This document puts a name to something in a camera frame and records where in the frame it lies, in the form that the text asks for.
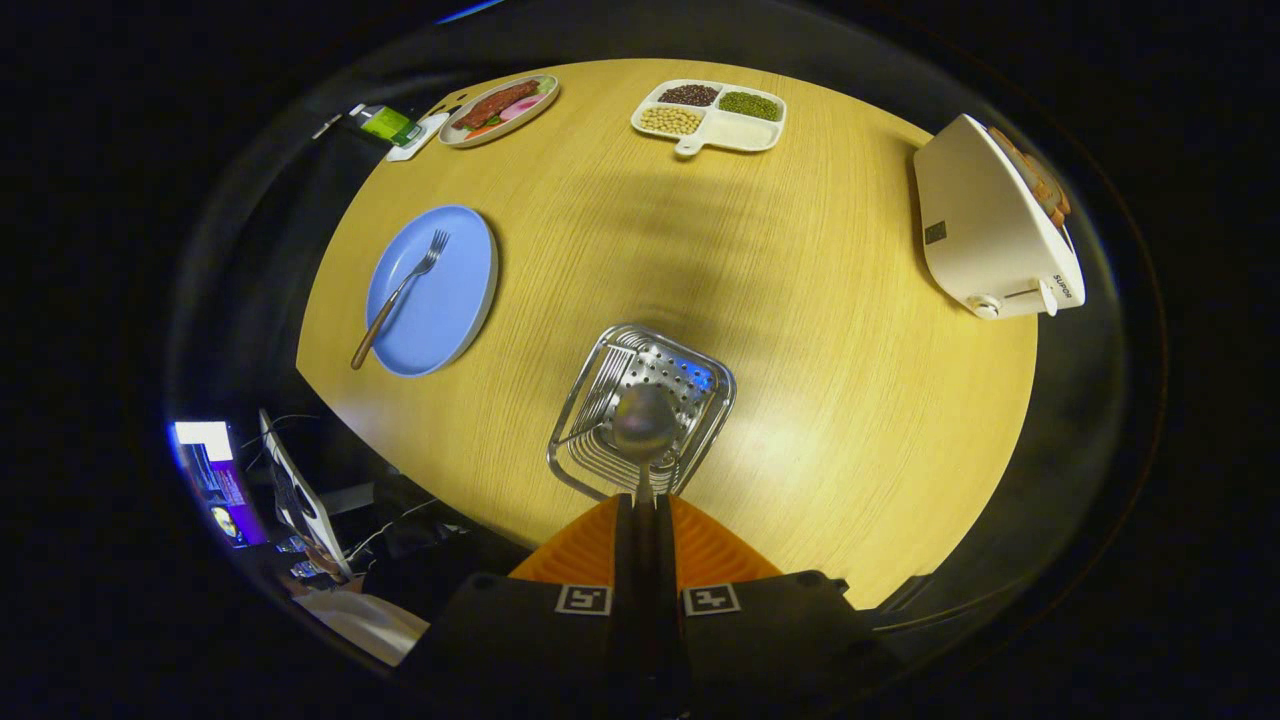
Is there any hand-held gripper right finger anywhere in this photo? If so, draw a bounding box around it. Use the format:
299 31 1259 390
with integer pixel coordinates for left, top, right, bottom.
650 493 883 701

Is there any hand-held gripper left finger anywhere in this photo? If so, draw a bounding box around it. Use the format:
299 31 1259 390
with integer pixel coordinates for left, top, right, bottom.
400 493 643 701

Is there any metal spoon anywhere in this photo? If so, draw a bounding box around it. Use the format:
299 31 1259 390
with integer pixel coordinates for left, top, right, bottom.
610 385 681 521

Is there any metal fork with brown handle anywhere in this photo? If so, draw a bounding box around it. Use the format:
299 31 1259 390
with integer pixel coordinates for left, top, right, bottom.
350 229 451 371

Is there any white cloth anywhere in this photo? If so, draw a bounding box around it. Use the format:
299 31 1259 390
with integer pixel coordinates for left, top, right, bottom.
298 588 431 667

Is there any perforated metal basket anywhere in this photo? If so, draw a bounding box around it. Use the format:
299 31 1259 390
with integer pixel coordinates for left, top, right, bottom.
547 323 738 504

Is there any white laptop stand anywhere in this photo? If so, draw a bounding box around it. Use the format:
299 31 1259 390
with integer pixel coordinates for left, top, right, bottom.
258 408 353 581

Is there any blue plate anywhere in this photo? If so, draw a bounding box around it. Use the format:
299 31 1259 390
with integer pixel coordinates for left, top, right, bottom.
365 205 499 378

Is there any computer monitor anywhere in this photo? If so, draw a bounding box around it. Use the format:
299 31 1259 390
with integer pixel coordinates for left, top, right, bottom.
172 420 269 548

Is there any white toaster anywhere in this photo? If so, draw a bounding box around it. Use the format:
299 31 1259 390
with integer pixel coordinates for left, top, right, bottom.
912 113 1087 321

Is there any white divided dish with beans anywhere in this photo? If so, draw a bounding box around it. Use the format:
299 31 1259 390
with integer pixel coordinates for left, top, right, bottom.
630 79 788 158

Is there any white square coaster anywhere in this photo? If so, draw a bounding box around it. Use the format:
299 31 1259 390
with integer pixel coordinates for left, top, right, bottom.
385 112 451 163

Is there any plate of meat and vegetables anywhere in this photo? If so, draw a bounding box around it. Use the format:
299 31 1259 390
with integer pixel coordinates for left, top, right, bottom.
438 74 561 149

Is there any toasted bread slice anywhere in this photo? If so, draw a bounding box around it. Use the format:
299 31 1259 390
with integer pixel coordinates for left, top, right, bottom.
990 125 1051 196
1030 165 1073 229

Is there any green drink bottle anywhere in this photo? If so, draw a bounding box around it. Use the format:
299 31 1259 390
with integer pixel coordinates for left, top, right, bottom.
348 103 423 148

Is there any white cable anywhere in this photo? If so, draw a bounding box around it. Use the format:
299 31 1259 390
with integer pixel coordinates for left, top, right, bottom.
345 497 441 561

